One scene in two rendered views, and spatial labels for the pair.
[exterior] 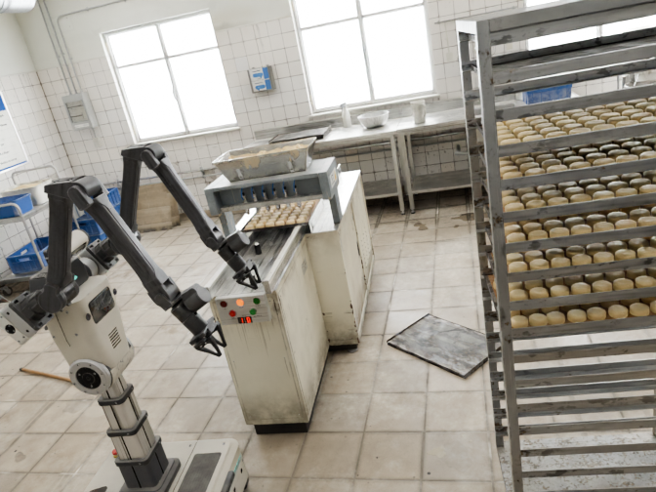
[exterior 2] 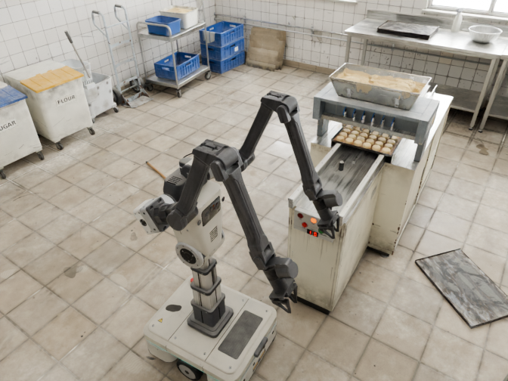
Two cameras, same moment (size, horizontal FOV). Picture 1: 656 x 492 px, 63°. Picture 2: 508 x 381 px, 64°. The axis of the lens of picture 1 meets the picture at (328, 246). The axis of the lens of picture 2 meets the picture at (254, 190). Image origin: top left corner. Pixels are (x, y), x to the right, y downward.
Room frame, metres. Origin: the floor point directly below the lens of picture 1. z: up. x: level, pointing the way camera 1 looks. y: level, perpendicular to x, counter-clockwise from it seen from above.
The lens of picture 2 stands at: (0.53, 0.21, 2.27)
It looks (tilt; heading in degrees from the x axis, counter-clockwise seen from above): 37 degrees down; 19
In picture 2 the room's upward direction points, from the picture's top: 1 degrees counter-clockwise
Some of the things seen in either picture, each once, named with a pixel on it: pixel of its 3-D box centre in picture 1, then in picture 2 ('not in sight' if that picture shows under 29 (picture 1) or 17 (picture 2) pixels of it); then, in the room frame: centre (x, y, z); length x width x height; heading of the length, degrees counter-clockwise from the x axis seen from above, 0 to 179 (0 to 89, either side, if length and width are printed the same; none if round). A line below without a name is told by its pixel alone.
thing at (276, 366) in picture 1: (277, 327); (333, 229); (2.59, 0.36, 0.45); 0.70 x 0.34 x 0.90; 167
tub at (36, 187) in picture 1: (28, 194); (179, 17); (5.71, 2.98, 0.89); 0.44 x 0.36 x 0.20; 82
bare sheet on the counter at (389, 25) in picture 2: (300, 134); (408, 27); (5.80, 0.05, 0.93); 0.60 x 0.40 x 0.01; 75
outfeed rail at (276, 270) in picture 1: (308, 212); (394, 137); (3.16, 0.07, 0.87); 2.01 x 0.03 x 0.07; 167
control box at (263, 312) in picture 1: (243, 308); (314, 224); (2.24, 0.44, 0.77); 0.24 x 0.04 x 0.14; 77
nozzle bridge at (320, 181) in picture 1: (276, 200); (371, 122); (3.08, 0.24, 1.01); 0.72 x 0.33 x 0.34; 77
